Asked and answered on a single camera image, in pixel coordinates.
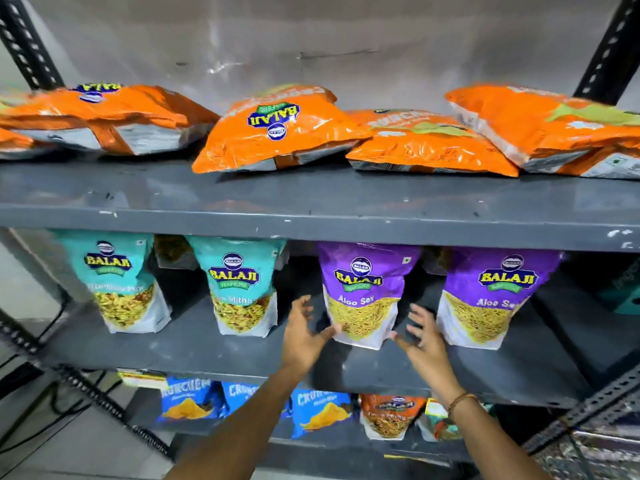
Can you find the person's right hand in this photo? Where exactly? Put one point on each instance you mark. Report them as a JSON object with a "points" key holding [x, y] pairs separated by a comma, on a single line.
{"points": [[430, 359]]}

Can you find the person's left hand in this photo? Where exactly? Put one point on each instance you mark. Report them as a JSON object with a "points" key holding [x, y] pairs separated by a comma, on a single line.
{"points": [[300, 344]]}

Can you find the person's right thumb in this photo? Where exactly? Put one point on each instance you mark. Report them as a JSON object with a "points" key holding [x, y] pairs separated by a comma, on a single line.
{"points": [[403, 340]]}

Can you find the person's left thumb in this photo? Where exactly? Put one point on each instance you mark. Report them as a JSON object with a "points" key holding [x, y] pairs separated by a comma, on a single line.
{"points": [[331, 333]]}

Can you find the person's right forearm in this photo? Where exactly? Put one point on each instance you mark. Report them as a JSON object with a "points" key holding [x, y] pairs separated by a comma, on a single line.
{"points": [[492, 444]]}

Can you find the person's left forearm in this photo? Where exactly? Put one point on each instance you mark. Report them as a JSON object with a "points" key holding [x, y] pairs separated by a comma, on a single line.
{"points": [[245, 429]]}

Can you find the purple snack packet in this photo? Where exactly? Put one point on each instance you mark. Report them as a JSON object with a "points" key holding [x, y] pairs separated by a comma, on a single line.
{"points": [[365, 289], [492, 294]]}

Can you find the brown orange snack packet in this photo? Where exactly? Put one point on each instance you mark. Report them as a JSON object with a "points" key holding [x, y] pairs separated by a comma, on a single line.
{"points": [[390, 414]]}

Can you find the blue chips packet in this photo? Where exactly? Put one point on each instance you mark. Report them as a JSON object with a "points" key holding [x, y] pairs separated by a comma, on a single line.
{"points": [[187, 399], [320, 412], [240, 392]]}

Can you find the multicoloured snack packet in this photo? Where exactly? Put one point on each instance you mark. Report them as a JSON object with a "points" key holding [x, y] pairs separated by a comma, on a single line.
{"points": [[440, 424]]}

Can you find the grey metal shelf rack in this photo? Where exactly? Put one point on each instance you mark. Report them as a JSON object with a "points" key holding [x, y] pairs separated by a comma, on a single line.
{"points": [[320, 204]]}

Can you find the snack packet behind teal packets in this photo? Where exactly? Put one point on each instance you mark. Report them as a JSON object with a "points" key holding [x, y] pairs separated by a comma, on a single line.
{"points": [[172, 252]]}

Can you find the yellow white packet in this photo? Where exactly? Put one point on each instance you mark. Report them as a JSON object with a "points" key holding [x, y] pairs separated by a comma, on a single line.
{"points": [[142, 378]]}

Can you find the row of orange snack packets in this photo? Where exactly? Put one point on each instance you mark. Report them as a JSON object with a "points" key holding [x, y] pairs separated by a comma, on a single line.
{"points": [[280, 139]]}

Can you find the patterned fabric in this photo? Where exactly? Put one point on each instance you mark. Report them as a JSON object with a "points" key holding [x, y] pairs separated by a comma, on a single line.
{"points": [[595, 439]]}

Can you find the teal green snack packet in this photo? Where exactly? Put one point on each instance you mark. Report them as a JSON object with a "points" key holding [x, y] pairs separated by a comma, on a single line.
{"points": [[622, 289]]}

